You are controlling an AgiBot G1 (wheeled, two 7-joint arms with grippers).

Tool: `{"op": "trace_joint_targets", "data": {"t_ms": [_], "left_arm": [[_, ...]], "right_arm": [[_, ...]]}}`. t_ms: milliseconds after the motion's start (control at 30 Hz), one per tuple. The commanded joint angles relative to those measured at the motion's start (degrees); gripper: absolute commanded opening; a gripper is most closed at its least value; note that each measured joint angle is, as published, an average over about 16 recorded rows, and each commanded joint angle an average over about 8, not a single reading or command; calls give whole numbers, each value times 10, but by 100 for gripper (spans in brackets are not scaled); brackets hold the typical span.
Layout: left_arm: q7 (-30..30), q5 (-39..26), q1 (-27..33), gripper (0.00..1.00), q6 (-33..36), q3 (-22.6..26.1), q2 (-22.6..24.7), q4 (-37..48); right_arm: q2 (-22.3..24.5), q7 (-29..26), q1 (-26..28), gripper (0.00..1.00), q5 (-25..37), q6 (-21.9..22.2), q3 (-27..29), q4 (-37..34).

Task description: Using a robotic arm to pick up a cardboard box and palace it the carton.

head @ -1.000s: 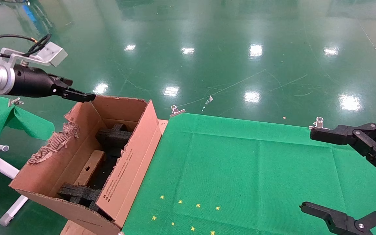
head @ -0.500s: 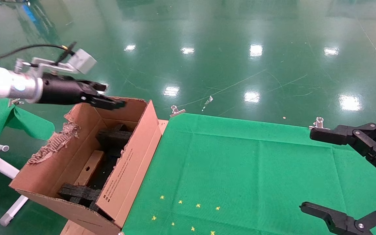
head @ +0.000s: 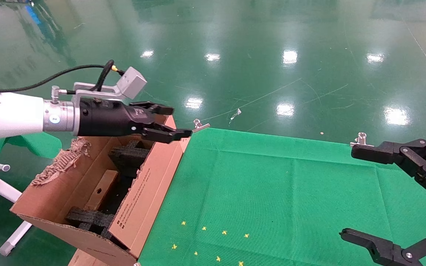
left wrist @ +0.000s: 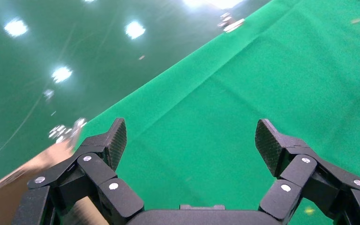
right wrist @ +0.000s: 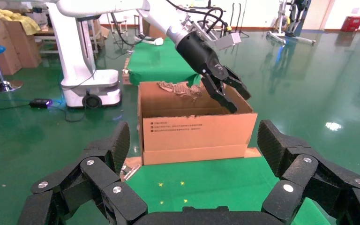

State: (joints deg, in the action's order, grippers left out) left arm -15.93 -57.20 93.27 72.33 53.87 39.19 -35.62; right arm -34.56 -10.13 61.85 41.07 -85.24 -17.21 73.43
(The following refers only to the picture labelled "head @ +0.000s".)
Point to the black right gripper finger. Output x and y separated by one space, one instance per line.
412 162
383 251

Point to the silver metal table clamp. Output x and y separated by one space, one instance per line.
361 139
200 126

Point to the white paper scrap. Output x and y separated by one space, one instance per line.
237 113

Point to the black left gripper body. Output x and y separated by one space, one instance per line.
102 118

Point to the green cloth on neighbouring table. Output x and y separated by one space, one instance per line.
31 146

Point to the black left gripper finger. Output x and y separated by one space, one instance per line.
168 135
159 109

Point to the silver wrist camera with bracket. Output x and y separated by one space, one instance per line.
131 83

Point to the large open cardboard carton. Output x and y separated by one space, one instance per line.
150 199

